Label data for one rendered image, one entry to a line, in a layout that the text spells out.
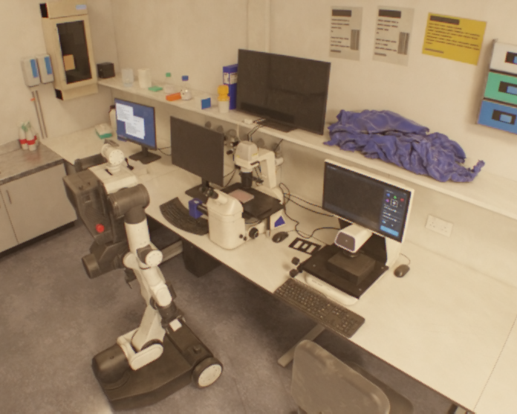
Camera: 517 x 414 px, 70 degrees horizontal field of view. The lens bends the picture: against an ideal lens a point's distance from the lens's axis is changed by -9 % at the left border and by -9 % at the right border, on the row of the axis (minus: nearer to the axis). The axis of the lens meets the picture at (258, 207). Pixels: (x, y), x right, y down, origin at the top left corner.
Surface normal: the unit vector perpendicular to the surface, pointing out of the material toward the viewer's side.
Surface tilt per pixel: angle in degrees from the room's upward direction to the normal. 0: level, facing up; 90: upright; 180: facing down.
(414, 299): 0
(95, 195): 90
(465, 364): 0
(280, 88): 86
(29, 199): 90
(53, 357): 0
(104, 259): 90
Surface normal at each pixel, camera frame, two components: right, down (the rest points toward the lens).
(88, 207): 0.63, 0.39
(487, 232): -0.69, 0.36
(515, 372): 0.00, -0.86
